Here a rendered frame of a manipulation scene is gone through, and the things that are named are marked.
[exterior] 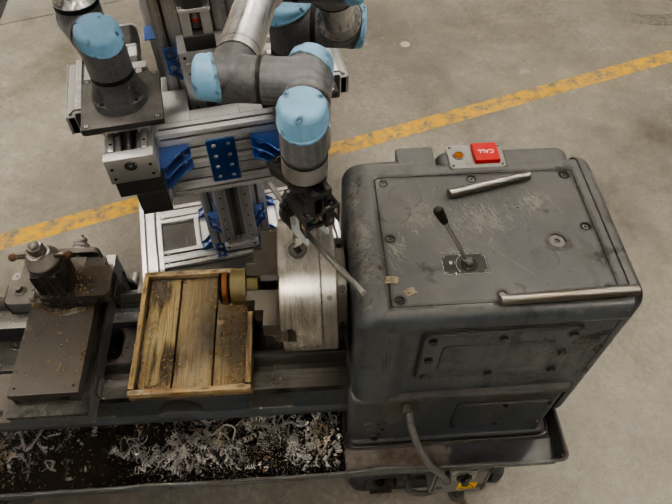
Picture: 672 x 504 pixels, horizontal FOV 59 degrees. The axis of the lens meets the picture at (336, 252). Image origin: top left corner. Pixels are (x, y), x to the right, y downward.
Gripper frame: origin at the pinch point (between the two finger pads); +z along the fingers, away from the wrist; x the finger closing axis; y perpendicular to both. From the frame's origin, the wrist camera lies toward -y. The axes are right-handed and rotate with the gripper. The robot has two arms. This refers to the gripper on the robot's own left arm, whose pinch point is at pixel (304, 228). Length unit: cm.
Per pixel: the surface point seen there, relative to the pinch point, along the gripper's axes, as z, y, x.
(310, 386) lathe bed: 49, 13, -8
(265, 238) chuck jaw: 19.1, -13.4, -3.0
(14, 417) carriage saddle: 42, -16, -71
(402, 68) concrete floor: 158, -157, 159
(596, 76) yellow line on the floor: 157, -87, 252
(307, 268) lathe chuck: 13.8, 1.1, -0.5
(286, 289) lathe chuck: 15.5, 2.2, -6.4
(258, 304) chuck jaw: 25.1, -2.6, -11.7
